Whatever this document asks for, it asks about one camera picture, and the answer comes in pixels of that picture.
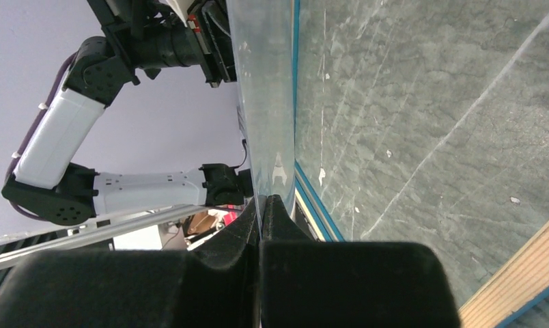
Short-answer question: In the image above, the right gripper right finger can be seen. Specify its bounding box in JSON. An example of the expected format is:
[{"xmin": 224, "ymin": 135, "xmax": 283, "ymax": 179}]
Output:
[{"xmin": 259, "ymin": 195, "xmax": 461, "ymax": 327}]

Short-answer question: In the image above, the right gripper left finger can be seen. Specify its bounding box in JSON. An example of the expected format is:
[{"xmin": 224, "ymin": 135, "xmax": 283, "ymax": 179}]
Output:
[{"xmin": 0, "ymin": 198, "xmax": 262, "ymax": 327}]

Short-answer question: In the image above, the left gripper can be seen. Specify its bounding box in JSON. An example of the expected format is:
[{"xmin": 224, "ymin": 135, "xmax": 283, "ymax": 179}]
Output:
[{"xmin": 88, "ymin": 1, "xmax": 237, "ymax": 88}]

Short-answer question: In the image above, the clear glass pane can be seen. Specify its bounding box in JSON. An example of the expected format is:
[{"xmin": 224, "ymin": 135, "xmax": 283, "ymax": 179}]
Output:
[{"xmin": 227, "ymin": 1, "xmax": 295, "ymax": 217}]

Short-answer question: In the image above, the blue picture frame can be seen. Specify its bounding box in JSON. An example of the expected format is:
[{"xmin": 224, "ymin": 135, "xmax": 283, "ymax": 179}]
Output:
[{"xmin": 296, "ymin": 1, "xmax": 549, "ymax": 327}]

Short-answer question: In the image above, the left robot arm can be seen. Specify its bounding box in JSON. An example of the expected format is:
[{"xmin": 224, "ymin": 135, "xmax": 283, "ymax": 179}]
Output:
[{"xmin": 1, "ymin": 1, "xmax": 253, "ymax": 226}]

